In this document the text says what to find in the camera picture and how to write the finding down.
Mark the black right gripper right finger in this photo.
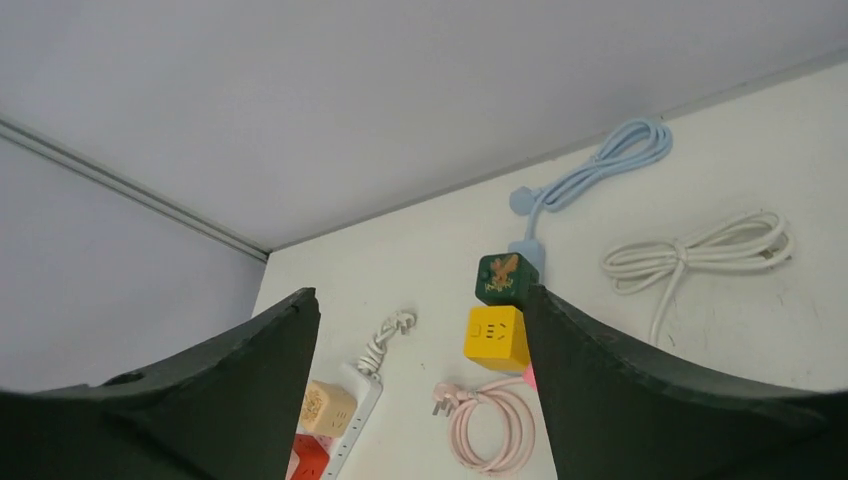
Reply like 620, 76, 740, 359
524, 285, 847, 479

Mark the yellow cube socket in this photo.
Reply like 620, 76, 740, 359
463, 306, 531, 375

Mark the pink coiled power cable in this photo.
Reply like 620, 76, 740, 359
431, 377, 537, 477

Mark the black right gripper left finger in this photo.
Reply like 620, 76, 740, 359
1, 287, 321, 479

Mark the light blue power cable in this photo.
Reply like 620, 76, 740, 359
508, 118, 674, 242

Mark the beige cube socket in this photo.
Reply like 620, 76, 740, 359
299, 380, 358, 438

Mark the dark green cube socket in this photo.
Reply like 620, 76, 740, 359
474, 252, 540, 311

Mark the white multicolour power strip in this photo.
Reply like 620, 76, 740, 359
295, 362, 383, 479

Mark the white coiled power cable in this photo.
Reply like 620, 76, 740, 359
600, 210, 794, 347

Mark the orange-red cube socket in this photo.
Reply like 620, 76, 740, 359
286, 434, 329, 480

